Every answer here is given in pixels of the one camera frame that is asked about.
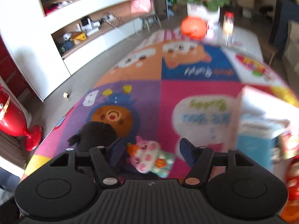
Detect blue tissue pack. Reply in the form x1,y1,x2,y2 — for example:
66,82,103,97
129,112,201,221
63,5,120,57
236,117,284,171

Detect beige chair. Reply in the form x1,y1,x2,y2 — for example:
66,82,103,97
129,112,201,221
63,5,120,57
237,0,255,21

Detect colourful cartoon play mat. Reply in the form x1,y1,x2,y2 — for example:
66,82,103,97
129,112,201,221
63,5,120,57
24,29,298,178

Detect black plush toy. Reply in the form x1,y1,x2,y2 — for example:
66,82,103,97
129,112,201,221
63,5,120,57
67,121,118,153

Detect red vase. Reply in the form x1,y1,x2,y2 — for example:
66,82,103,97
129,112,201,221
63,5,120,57
0,85,43,152

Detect pink white plush toy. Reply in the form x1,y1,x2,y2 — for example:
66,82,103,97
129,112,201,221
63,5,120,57
127,136,175,178

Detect glass jar red lid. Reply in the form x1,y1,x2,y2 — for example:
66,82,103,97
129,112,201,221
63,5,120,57
223,11,235,35

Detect orange round toy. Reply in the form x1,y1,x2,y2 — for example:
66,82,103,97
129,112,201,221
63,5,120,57
180,16,208,39

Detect white cardboard box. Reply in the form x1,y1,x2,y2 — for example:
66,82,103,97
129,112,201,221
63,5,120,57
230,86,298,172

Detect white tv shelf unit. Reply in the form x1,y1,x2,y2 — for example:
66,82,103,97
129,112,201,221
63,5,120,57
1,0,142,100

